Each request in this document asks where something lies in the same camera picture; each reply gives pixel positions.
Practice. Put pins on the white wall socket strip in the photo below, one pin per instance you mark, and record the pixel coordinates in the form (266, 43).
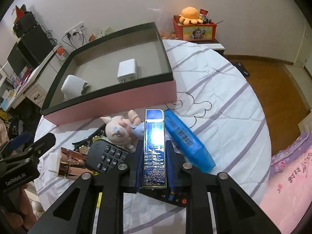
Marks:
(73, 30)

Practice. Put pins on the black remote control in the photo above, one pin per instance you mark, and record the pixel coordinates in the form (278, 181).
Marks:
(104, 156)

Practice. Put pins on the white desk with drawers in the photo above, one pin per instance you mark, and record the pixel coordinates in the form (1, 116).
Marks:
(39, 87)

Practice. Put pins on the orange octopus plush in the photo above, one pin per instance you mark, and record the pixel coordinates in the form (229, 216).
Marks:
(190, 14)

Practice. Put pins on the pile of colourful books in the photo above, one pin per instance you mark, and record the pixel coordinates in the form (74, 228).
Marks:
(17, 78)

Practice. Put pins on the orange lid bottle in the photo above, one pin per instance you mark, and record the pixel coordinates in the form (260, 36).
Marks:
(60, 52)

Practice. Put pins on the black bathroom scale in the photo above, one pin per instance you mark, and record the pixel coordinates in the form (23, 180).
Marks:
(241, 69)

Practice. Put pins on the white striped quilt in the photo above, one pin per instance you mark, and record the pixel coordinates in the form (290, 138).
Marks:
(231, 117)

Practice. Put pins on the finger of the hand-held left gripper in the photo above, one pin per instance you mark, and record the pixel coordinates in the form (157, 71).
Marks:
(19, 139)
(45, 140)

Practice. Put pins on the white door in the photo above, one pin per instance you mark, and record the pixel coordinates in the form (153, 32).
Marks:
(304, 41)

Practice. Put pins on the shiny blue long box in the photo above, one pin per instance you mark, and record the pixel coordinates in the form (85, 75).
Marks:
(154, 151)

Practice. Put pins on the white snack bag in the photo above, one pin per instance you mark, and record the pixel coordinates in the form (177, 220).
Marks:
(101, 33)

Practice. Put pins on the black computer tower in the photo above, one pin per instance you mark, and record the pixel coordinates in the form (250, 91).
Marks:
(36, 43)

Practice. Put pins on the pink storage box black rim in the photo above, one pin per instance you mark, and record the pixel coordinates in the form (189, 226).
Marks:
(121, 104)

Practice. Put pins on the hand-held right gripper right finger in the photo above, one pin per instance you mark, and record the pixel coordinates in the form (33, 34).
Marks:
(169, 170)

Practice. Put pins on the pink pig figurine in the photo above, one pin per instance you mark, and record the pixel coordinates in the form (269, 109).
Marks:
(119, 131)

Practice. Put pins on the blue plastic case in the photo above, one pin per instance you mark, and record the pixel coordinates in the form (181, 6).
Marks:
(187, 141)

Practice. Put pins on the dark bedside table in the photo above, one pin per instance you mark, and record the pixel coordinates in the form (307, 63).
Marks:
(212, 45)

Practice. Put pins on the pink floral blanket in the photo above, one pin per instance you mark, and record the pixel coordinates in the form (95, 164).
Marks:
(290, 187)

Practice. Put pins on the person's left hand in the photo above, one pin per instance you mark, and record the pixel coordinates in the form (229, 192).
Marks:
(24, 199)

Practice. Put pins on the white paper roll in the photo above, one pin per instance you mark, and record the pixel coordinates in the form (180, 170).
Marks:
(72, 85)

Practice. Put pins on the red printed storage crate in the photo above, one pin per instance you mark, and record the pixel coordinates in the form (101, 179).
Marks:
(195, 33)

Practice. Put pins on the red snack bag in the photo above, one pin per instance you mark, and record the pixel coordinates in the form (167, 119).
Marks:
(92, 37)

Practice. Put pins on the rose gold jar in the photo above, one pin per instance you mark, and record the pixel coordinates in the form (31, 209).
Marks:
(70, 163)

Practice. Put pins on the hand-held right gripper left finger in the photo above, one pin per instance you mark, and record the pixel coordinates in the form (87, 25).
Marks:
(139, 170)

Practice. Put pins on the white power adapter block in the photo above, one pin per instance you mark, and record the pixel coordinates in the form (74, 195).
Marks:
(126, 70)

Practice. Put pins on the black computer monitor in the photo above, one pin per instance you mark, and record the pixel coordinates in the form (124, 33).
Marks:
(19, 58)

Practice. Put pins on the black decorated hair clip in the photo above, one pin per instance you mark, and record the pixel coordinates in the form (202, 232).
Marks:
(84, 143)

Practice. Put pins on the red pennant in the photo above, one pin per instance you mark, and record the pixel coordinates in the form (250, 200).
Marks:
(19, 12)

